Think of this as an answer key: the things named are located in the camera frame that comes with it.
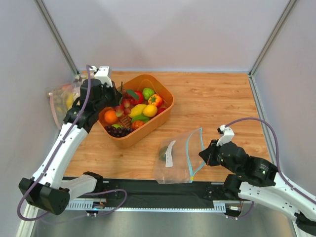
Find black base mat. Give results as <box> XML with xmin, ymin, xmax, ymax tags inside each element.
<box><xmin>74</xmin><ymin>177</ymin><xmax>245</xmax><ymax>209</ymax></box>

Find left aluminium frame post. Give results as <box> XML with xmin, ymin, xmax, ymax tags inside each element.
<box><xmin>34</xmin><ymin>0</ymin><xmax>79</xmax><ymax>75</ymax></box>

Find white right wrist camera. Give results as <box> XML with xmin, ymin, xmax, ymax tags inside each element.
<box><xmin>216</xmin><ymin>124</ymin><xmax>235</xmax><ymax>146</ymax></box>

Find red fake apple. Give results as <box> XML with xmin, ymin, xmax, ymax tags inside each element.
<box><xmin>133</xmin><ymin>91</ymin><xmax>144</xmax><ymax>105</ymax></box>

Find brown fake waffle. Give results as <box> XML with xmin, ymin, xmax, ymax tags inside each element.
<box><xmin>119</xmin><ymin>115</ymin><xmax>132</xmax><ymax>128</ymax></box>

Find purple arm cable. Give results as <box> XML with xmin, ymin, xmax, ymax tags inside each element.
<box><xmin>16</xmin><ymin>64</ymin><xmax>128</xmax><ymax>222</ymax></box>
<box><xmin>224</xmin><ymin>117</ymin><xmax>316</xmax><ymax>220</ymax></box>

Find aluminium frame post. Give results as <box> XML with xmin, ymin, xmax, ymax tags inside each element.
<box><xmin>248</xmin><ymin>0</ymin><xmax>299</xmax><ymax>76</ymax></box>
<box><xmin>34</xmin><ymin>0</ymin><xmax>79</xmax><ymax>75</ymax></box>

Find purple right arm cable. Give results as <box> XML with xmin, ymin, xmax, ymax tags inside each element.
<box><xmin>224</xmin><ymin>117</ymin><xmax>316</xmax><ymax>220</ymax></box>

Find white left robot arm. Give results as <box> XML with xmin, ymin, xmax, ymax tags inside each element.
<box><xmin>18</xmin><ymin>79</ymin><xmax>122</xmax><ymax>215</ymax></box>

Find small green fake fruit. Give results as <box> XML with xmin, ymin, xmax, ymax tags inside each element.
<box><xmin>112</xmin><ymin>124</ymin><xmax>122</xmax><ymax>128</ymax></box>

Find yellow fake mango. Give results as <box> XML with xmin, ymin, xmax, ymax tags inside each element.
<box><xmin>128</xmin><ymin>104</ymin><xmax>147</xmax><ymax>118</ymax></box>

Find orange fake tomato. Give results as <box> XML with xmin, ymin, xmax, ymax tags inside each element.
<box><xmin>148</xmin><ymin>94</ymin><xmax>163</xmax><ymax>108</ymax></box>

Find small orange fake fruit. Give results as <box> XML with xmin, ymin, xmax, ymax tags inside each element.
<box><xmin>131</xmin><ymin>120</ymin><xmax>145</xmax><ymax>130</ymax></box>

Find pink zip top bag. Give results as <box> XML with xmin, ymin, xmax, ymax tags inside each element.
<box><xmin>47</xmin><ymin>82</ymin><xmax>81</xmax><ymax>129</ymax></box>

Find blue zip top bag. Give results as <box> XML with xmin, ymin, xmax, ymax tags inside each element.
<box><xmin>154</xmin><ymin>127</ymin><xmax>205</xmax><ymax>184</ymax></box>

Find red fake fruit in basket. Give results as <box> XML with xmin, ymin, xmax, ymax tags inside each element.
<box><xmin>156</xmin><ymin>108</ymin><xmax>166</xmax><ymax>116</ymax></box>

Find yellow fake lemon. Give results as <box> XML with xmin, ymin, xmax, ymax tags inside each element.
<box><xmin>142</xmin><ymin>104</ymin><xmax>158</xmax><ymax>118</ymax></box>

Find right aluminium frame post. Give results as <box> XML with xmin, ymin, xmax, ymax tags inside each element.
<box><xmin>248</xmin><ymin>0</ymin><xmax>299</xmax><ymax>76</ymax></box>

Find green fake pepper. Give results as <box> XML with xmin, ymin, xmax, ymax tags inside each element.
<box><xmin>142</xmin><ymin>87</ymin><xmax>155</xmax><ymax>101</ymax></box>

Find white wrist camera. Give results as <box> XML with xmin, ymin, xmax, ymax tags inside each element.
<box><xmin>216</xmin><ymin>124</ymin><xmax>235</xmax><ymax>146</ymax></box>
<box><xmin>89</xmin><ymin>66</ymin><xmax>113</xmax><ymax>88</ymax></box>

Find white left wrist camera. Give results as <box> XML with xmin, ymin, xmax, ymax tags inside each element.
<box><xmin>89</xmin><ymin>66</ymin><xmax>113</xmax><ymax>88</ymax></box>

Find fake orange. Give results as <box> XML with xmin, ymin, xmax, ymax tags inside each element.
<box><xmin>104</xmin><ymin>110</ymin><xmax>118</xmax><ymax>125</ymax></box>

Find green fake mango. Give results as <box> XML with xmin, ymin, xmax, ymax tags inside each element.
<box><xmin>131</xmin><ymin>114</ymin><xmax>150</xmax><ymax>123</ymax></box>

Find grey slotted cable duct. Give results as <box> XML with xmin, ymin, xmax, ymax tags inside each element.
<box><xmin>66</xmin><ymin>198</ymin><xmax>241</xmax><ymax>213</ymax></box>

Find polka dot plastic bag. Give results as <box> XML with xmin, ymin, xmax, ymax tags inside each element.
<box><xmin>74</xmin><ymin>71</ymin><xmax>88</xmax><ymax>87</ymax></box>

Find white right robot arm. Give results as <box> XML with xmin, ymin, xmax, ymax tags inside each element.
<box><xmin>199</xmin><ymin>140</ymin><xmax>316</xmax><ymax>235</ymax></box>

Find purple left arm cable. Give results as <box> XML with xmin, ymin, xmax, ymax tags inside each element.
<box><xmin>16</xmin><ymin>64</ymin><xmax>128</xmax><ymax>222</ymax></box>

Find purple fake grapes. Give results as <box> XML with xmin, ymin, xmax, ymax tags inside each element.
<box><xmin>105</xmin><ymin>125</ymin><xmax>133</xmax><ymax>138</ymax></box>

